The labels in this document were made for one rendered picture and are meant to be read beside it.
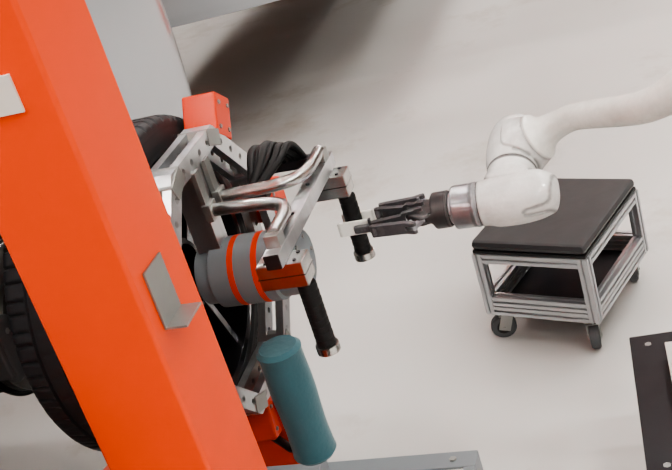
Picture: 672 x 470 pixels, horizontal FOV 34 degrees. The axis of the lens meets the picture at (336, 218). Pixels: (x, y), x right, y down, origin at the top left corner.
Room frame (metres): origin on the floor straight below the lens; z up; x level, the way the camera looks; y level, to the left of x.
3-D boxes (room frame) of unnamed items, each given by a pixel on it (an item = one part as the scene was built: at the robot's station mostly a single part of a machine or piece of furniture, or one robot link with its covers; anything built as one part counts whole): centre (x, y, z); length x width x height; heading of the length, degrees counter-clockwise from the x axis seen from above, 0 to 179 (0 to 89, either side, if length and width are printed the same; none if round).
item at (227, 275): (1.95, 0.18, 0.85); 0.21 x 0.14 x 0.14; 70
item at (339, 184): (2.07, -0.01, 0.93); 0.09 x 0.05 x 0.05; 70
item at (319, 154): (2.03, 0.10, 1.03); 0.19 x 0.18 x 0.11; 70
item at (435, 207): (2.00, -0.18, 0.83); 0.09 x 0.08 x 0.07; 70
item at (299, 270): (1.75, 0.11, 0.93); 0.09 x 0.05 x 0.05; 70
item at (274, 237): (1.84, 0.17, 1.03); 0.19 x 0.18 x 0.11; 70
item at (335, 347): (1.74, 0.08, 0.83); 0.04 x 0.04 x 0.16
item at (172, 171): (1.98, 0.25, 0.85); 0.54 x 0.07 x 0.54; 160
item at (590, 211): (2.81, -0.59, 0.17); 0.43 x 0.36 x 0.34; 139
